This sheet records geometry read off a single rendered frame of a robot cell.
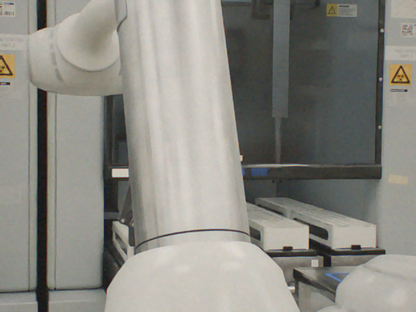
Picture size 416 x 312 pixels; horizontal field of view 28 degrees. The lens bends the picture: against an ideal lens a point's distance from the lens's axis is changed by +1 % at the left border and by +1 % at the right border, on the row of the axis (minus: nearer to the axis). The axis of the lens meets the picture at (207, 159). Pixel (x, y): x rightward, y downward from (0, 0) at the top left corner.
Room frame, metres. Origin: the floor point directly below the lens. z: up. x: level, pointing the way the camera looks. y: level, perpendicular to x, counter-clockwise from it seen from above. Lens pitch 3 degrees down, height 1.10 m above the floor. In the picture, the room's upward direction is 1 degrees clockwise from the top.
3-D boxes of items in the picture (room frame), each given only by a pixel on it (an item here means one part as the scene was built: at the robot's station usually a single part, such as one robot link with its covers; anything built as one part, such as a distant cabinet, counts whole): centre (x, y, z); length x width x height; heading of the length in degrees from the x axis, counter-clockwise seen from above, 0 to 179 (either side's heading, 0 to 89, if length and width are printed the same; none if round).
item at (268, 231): (1.90, -0.14, 0.83); 0.30 x 0.10 x 0.06; 13
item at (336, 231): (1.93, -0.29, 0.83); 0.30 x 0.10 x 0.06; 13
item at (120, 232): (1.69, 0.13, 0.83); 0.30 x 0.10 x 0.06; 13
